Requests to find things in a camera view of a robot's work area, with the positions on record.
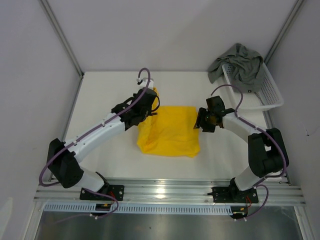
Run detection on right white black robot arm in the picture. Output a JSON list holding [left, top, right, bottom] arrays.
[[194, 96, 289, 203]]

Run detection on left aluminium frame post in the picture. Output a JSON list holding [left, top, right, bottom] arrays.
[[38, 0, 84, 78]]

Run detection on grey shorts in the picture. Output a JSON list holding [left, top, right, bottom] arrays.
[[207, 43, 264, 93]]

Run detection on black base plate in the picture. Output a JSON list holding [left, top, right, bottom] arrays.
[[207, 186, 259, 204], [79, 184, 125, 201]]

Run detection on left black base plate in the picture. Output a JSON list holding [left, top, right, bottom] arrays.
[[79, 184, 125, 201]]

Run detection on aluminium frame post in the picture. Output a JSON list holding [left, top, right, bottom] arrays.
[[38, 0, 84, 78], [264, 0, 307, 65]]

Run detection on yellow shorts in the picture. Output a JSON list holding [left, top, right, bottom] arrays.
[[136, 98, 201, 158]]

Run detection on right aluminium frame post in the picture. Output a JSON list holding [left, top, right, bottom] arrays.
[[264, 0, 307, 65]]

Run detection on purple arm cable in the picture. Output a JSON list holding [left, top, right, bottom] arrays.
[[210, 84, 288, 222], [38, 67, 119, 224]]

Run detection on aluminium mounting rail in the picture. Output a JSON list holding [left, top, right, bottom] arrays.
[[33, 178, 306, 207]]

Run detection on white slotted cable duct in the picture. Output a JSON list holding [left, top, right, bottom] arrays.
[[43, 202, 233, 216]]

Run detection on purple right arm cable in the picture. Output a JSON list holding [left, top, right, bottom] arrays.
[[210, 84, 288, 222]]

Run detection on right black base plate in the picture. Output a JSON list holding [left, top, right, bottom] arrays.
[[207, 186, 259, 204]]

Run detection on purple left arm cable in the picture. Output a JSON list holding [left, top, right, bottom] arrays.
[[38, 67, 119, 224]]

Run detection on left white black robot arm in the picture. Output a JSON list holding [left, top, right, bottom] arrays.
[[47, 88, 158, 200]]

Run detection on white plastic basket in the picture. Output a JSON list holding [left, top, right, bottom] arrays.
[[222, 63, 284, 112]]

